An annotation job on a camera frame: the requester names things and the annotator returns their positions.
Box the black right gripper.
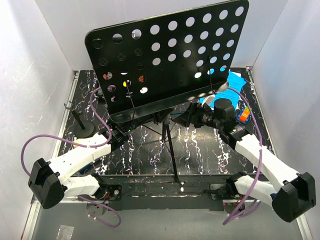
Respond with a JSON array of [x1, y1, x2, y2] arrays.
[[172, 101, 223, 130]]

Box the black music stand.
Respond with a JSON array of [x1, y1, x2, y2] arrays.
[[84, 0, 250, 175]]

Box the blue sheet music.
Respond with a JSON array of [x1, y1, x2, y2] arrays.
[[198, 71, 246, 110]]

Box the black microphone stand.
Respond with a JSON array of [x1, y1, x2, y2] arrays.
[[71, 109, 96, 139]]

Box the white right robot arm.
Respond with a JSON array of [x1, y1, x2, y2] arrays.
[[173, 98, 317, 223]]

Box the orange green blue block toy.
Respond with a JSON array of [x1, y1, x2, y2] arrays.
[[236, 106, 251, 124]]

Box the black poker chip case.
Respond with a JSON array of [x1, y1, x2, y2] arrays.
[[95, 87, 105, 101]]

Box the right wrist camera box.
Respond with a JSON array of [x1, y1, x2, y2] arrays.
[[202, 95, 215, 106]]

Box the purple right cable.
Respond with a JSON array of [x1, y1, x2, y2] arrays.
[[222, 86, 265, 226]]

